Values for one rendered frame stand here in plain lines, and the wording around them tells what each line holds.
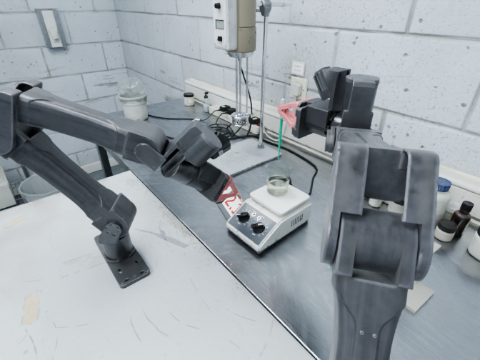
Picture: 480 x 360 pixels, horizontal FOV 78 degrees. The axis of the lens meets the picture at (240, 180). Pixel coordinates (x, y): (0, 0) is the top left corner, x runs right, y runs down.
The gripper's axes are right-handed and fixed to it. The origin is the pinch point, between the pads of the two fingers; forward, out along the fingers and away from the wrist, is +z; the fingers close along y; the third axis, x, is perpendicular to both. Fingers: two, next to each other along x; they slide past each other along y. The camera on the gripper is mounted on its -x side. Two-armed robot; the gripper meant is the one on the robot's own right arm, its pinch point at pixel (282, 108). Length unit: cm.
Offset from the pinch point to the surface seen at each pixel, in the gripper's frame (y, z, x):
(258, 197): 5.4, 1.2, 23.1
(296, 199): -1.5, -5.9, 23.1
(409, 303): 0.0, -37.8, 31.4
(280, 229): 6.6, -8.0, 27.5
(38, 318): 58, 8, 32
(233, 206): 7.3, 9.7, 30.0
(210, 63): -49, 99, 8
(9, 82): 35, 240, 30
